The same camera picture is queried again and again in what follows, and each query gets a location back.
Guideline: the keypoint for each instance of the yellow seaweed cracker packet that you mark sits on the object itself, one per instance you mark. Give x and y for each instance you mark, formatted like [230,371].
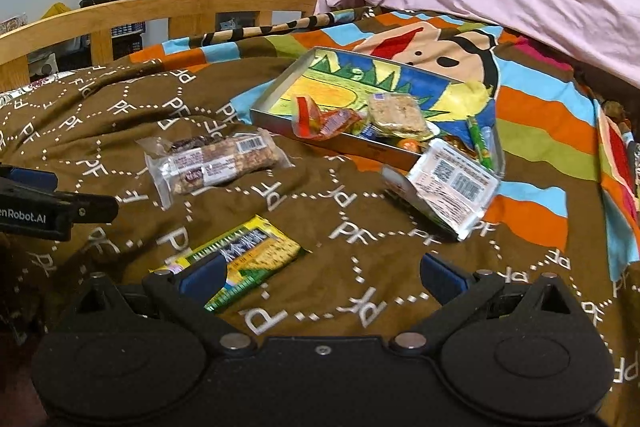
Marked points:
[253,251]

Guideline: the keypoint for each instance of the blue stick packet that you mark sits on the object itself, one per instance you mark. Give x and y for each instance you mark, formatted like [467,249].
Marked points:
[372,133]

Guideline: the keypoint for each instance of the green stick snack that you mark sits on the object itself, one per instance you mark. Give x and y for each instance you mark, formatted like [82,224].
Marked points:
[482,150]

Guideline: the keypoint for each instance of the black crate with hat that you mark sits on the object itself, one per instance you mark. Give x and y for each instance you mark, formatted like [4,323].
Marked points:
[126,38]

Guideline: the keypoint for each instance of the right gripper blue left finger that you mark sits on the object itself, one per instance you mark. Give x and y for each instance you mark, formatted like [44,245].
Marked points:
[183,296]

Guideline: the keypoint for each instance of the red orange clear snack packet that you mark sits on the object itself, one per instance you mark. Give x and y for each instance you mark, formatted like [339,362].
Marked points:
[310,122]

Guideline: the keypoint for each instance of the brown patterned striped quilt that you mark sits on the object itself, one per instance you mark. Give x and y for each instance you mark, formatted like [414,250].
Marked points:
[565,205]

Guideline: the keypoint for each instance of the dark date snack packet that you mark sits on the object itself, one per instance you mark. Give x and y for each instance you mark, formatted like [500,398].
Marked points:
[160,147]

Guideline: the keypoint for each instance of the golden foil snack packet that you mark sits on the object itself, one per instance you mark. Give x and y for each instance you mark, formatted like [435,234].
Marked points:
[459,145]

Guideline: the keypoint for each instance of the small orange ball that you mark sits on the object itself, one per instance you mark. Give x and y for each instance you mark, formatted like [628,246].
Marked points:
[411,145]

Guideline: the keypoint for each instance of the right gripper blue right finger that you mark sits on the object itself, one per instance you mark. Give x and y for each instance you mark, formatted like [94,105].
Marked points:
[460,294]

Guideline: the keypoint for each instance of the rice crisp cake packet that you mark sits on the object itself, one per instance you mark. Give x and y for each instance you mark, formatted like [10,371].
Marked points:
[398,114]

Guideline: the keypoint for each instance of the white barcode green snack pouch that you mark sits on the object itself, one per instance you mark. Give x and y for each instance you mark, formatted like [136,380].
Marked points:
[448,187]

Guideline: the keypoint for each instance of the colourful dragon tray box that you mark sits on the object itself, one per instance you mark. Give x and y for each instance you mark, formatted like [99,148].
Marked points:
[345,79]

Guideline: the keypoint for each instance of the floral white fabric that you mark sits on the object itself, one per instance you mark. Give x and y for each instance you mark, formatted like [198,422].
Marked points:
[632,151]

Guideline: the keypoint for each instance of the peanut nut bar packet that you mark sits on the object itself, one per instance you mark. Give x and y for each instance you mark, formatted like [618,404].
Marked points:
[212,165]

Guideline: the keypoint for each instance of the wooden bed rail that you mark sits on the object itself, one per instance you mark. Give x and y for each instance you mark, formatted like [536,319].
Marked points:
[185,18]

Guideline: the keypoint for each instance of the yellow bag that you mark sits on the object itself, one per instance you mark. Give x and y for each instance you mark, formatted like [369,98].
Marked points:
[57,8]

